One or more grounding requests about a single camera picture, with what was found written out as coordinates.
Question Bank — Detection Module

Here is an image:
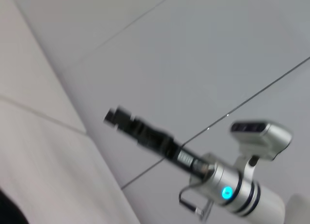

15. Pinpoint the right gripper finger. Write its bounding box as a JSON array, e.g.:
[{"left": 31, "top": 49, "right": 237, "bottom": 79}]
[{"left": 103, "top": 106, "right": 175, "bottom": 160}]

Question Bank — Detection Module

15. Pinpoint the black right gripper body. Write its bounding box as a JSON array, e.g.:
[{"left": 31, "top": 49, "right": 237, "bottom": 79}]
[{"left": 164, "top": 134, "right": 217, "bottom": 181}]

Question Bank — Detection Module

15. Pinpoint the right gripper plug cable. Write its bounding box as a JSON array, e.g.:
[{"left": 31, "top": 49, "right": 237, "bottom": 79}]
[{"left": 178, "top": 179, "right": 214, "bottom": 222}]

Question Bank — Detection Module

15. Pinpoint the black shirt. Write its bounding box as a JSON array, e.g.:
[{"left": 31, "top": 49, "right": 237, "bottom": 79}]
[{"left": 0, "top": 188, "right": 30, "bottom": 224}]

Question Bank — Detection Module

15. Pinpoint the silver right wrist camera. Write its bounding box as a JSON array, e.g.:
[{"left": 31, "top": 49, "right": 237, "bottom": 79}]
[{"left": 230, "top": 118, "right": 293, "bottom": 181}]

